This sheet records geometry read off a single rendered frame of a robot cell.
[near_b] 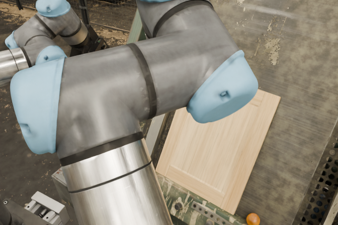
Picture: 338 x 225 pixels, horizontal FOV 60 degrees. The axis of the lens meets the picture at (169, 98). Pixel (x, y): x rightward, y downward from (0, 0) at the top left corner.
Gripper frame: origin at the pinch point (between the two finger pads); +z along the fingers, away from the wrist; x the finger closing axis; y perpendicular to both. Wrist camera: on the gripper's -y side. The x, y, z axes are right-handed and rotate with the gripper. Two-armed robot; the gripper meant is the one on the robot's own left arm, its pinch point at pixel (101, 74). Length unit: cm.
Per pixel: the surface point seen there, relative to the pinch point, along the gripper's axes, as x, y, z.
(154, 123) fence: -13.9, -2.3, 31.2
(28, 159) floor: 116, -47, 129
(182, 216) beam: -38, -31, 43
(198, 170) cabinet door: -38, -13, 37
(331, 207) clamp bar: -85, -9, 24
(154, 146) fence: -16.7, -10.9, 36.3
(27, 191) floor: 92, -67, 119
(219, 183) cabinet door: -48, -14, 37
